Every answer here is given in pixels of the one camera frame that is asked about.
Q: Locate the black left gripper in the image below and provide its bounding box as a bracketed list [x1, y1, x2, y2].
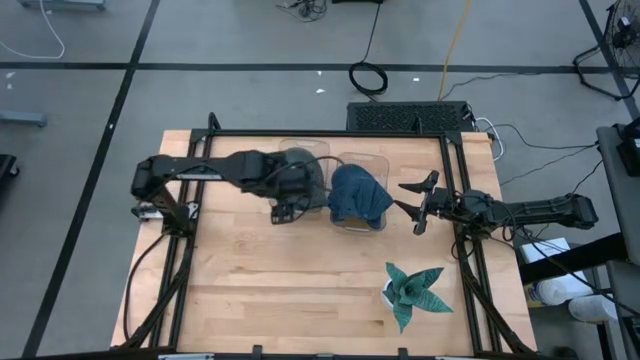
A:
[259, 152, 314, 225]

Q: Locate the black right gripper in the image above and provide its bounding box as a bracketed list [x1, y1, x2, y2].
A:
[393, 170, 464, 236]

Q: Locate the dark green fabric hat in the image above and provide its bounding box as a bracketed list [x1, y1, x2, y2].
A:
[282, 147, 330, 212]

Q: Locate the blue denim hat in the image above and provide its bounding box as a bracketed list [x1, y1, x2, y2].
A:
[339, 163, 395, 231]
[327, 169, 351, 224]

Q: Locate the clear plastic bin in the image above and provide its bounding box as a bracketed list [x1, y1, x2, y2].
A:
[329, 152, 391, 234]
[272, 138, 331, 216]

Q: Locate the black computer case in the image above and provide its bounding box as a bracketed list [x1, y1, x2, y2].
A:
[346, 100, 476, 134]

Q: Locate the green snake plant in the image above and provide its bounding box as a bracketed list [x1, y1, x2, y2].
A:
[382, 262, 455, 335]

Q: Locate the white round plant pot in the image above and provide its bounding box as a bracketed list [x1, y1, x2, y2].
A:
[380, 278, 401, 311]

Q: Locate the white box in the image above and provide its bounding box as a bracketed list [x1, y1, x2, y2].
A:
[519, 237, 571, 265]

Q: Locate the black metal beam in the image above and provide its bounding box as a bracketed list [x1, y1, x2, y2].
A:
[519, 232, 629, 286]

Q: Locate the white paper towel roll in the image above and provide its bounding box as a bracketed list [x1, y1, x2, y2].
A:
[568, 294, 619, 324]
[529, 272, 594, 307]

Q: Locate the grey desk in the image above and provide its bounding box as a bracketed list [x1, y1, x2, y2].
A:
[597, 117, 640, 261]

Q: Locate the black device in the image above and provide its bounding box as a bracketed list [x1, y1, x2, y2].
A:
[617, 119, 640, 176]

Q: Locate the black standing fan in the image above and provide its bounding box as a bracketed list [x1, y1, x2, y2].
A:
[573, 0, 640, 101]

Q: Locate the grey metal foot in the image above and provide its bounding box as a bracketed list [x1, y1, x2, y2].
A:
[0, 109, 49, 127]

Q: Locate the black floor object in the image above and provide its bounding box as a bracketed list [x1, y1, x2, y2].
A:
[0, 153, 21, 194]

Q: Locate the grey cart base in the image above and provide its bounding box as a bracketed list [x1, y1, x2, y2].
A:
[19, 0, 107, 11]

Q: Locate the black metal table frame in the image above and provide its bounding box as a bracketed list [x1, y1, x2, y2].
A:
[112, 112, 539, 360]

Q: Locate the yellow cable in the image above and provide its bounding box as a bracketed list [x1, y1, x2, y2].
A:
[437, 0, 474, 101]

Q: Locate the black cable tangle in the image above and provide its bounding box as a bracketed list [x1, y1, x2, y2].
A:
[274, 0, 329, 22]

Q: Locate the white floor cable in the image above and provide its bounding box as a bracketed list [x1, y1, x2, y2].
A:
[0, 0, 66, 60]

